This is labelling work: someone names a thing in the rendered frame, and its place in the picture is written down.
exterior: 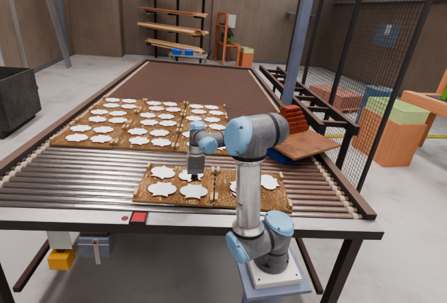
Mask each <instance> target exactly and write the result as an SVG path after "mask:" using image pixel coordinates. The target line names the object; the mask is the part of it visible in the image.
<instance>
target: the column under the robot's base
mask: <svg viewBox="0 0 447 303"><path fill-rule="evenodd" d="M289 251H290V253H291V255H292V257H293V260H294V261H295V264H296V266H297V268H298V270H299V273H300V275H301V277H302V280H301V283H300V284H294V285H288V286H278V287H271V288H260V289H255V287H254V285H253V281H252V278H251V275H250V271H249V268H248V265H247V263H246V262H245V263H243V264H241V263H238V262H237V261H236V263H237V268H238V271H239V275H240V278H241V283H242V286H243V296H242V300H241V303H280V301H281V297H283V296H293V295H299V294H308V293H312V288H311V286H310V284H309V283H308V281H307V279H306V277H305V275H304V273H303V271H302V269H301V267H300V265H299V263H298V261H297V259H296V257H295V255H294V253H293V251H292V250H291V247H290V246H289Z"/></svg>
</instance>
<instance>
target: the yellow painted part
mask: <svg viewBox="0 0 447 303"><path fill-rule="evenodd" d="M72 248H73V249H53V250H52V252H51V253H50V255H49V256H48V258H47V261H48V264H49V268H50V270H69V268H70V267H71V265H72V263H73V261H74V259H75V257H76V255H75V249H74V247H73V246H72Z"/></svg>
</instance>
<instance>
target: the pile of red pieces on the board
mask: <svg viewBox="0 0 447 303"><path fill-rule="evenodd" d="M300 109H301V107H299V106H296V105H289V106H282V107H281V108H279V110H280V112H278V114H280V115H282V116H283V117H284V118H285V119H286V120H287V121H288V124H289V134H294V133H297V132H303V131H307V130H308V128H309V127H308V125H307V121H306V120H305V118H304V116H303V115H302V114H303V112H302V111H300Z"/></svg>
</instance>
